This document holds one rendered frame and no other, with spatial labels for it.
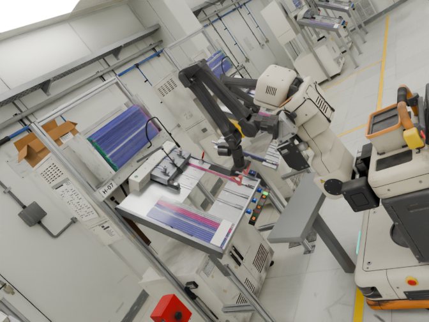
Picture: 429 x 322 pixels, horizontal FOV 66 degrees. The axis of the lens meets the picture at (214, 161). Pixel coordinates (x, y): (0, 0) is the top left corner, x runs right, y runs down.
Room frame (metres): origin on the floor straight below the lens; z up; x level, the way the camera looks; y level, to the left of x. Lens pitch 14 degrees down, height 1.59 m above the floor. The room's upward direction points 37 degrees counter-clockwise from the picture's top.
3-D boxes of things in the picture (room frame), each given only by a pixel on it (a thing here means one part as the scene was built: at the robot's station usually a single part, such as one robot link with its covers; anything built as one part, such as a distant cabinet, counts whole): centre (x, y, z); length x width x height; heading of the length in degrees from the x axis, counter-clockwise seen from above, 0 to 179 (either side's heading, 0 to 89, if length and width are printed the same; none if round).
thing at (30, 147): (2.43, 0.70, 1.82); 0.68 x 0.30 x 0.20; 139
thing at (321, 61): (6.15, -2.73, 0.95); 1.36 x 0.82 x 1.90; 49
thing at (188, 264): (2.35, 0.53, 0.31); 0.70 x 0.65 x 0.62; 139
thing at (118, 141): (2.32, 0.40, 1.52); 0.51 x 0.13 x 0.27; 139
